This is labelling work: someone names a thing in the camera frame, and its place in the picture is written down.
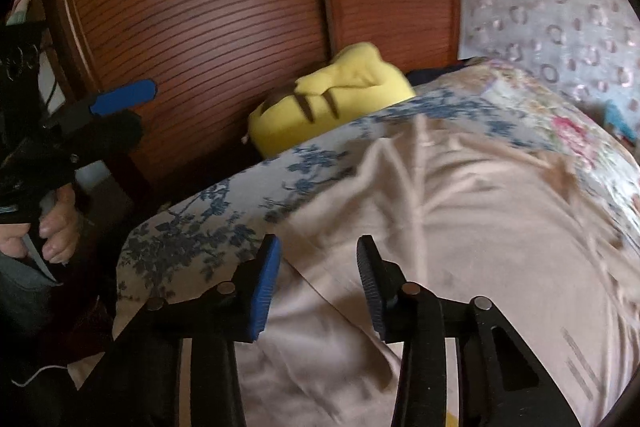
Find circle-patterned wall curtain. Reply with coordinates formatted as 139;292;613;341
459;0;639;127

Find beige printed t-shirt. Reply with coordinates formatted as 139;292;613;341
239;116;639;426

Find wooden slatted wardrobe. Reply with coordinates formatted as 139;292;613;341
41;0;460;184

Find yellow plush toy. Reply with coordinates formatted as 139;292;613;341
247;42;416;158

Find blue floral white bedsheet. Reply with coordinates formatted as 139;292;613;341
113;80;559;335

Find person's left hand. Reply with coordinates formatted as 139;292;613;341
1;184;80;263

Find blue tissue box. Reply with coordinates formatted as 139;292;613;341
603;101;637;145

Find pink floral quilt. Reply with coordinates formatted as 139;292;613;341
452;60;639;231

